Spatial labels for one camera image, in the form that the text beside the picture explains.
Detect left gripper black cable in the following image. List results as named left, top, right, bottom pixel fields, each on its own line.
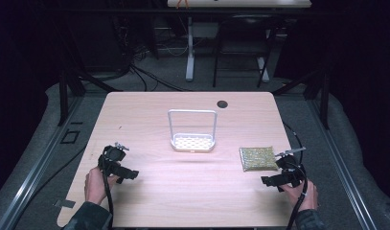
left=101, top=166, right=116, bottom=230

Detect black chair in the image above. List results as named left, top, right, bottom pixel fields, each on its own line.
left=212, top=12, right=280, bottom=89

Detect black tape square outline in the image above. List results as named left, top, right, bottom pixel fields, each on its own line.
left=59, top=128, right=81, bottom=145

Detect person's left hand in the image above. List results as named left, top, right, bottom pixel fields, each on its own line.
left=83, top=165, right=121, bottom=206

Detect aluminium floor rail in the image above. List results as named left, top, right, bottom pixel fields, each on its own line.
left=306, top=95, right=380, bottom=230
left=0, top=95, right=85, bottom=230

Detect black metal frame stand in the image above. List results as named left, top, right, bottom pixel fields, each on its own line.
left=54, top=18, right=124, bottom=127
left=271, top=18, right=333, bottom=130

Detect white sponge holder rack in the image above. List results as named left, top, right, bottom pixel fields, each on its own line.
left=167, top=108, right=218, bottom=153

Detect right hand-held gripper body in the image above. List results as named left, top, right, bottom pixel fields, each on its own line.
left=274, top=146, right=308, bottom=189

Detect white background desk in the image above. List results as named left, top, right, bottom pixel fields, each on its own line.
left=167, top=0, right=312, bottom=83

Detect grey tape strip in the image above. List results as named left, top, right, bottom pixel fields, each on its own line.
left=53, top=198, right=77, bottom=209

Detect black floor cables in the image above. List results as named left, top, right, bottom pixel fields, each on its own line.
left=96, top=12, right=196, bottom=94

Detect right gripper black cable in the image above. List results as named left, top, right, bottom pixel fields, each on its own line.
left=282, top=122, right=310, bottom=230

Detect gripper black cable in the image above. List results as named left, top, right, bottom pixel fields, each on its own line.
left=101, top=166, right=116, bottom=230
left=282, top=122, right=310, bottom=230

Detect person's right hand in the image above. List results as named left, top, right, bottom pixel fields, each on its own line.
left=280, top=179, right=319, bottom=213

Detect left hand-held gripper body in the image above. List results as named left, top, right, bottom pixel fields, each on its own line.
left=98, top=142, right=130, bottom=176

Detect yellow-green scouring sponge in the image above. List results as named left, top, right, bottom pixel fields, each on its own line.
left=239, top=146, right=280, bottom=173

